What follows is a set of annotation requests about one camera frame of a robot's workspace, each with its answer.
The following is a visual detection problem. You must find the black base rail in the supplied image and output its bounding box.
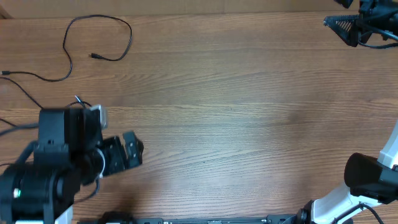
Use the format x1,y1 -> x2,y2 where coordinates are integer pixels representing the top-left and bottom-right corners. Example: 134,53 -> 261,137
77,211 -> 354,224

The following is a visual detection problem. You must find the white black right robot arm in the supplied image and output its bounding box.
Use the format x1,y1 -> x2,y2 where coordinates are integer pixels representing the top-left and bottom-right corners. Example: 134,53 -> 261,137
285,0 -> 397,223

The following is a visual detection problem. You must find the black separated usb cable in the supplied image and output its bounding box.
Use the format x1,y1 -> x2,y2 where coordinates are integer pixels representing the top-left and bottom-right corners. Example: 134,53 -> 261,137
1,14 -> 133,83

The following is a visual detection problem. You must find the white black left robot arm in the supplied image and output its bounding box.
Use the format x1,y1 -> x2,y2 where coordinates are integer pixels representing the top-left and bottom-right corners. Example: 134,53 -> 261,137
1,106 -> 144,223

